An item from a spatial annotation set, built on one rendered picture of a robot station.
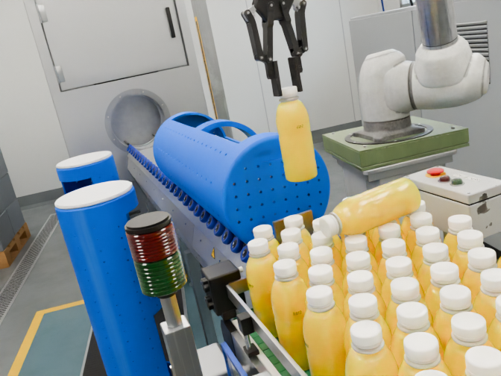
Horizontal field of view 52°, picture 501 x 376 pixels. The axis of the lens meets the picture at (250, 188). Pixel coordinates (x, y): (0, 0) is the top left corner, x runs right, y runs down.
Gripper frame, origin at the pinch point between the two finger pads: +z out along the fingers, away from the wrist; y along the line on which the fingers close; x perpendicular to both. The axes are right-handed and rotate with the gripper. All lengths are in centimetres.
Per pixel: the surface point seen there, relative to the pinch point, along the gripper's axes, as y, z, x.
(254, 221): 8.0, 32.5, -13.6
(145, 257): 38, 16, 33
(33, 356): 94, 135, -192
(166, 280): 36, 20, 33
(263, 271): 16.4, 33.1, 12.5
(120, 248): 37, 51, -79
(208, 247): 13, 48, -48
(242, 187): 9.3, 23.5, -13.4
